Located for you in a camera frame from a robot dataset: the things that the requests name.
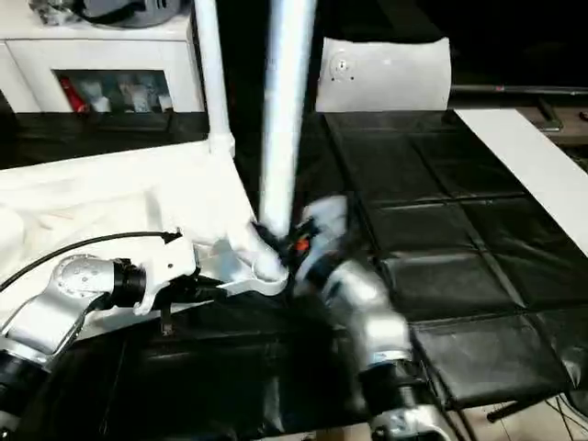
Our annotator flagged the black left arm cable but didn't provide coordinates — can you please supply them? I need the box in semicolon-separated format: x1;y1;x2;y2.
0;230;183;291

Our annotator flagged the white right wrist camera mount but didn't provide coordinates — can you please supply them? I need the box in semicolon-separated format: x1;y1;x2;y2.
296;193;354;267

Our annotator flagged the black metal stand leg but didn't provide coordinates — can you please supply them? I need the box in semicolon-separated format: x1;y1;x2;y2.
485;393;588;425

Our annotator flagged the black work mat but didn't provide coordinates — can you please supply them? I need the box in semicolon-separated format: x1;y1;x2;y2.
0;107;588;438

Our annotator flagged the white cabinet with glass doors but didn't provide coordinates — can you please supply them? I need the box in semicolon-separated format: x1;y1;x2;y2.
0;0;207;117

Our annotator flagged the white flat board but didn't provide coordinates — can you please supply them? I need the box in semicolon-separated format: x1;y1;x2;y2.
454;108;588;258

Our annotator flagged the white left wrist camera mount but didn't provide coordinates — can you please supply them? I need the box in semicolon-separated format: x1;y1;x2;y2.
132;235;199;317

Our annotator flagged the white plastic table top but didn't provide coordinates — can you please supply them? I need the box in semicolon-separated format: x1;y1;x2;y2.
0;138;291;343

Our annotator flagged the white cushion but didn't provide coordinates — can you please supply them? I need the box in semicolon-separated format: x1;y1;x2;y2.
315;37;453;114

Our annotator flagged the grey clutter on cabinet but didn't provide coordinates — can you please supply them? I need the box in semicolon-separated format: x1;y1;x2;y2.
28;0;192;28

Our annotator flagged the red bottle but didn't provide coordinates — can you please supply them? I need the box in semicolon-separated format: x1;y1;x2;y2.
59;77;87;113

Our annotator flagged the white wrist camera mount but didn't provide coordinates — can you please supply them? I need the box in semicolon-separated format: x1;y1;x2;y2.
132;235;199;317
296;193;354;267

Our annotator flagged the white plastic table leg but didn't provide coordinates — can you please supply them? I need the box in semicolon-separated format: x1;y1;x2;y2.
255;0;319;242
193;0;238;157

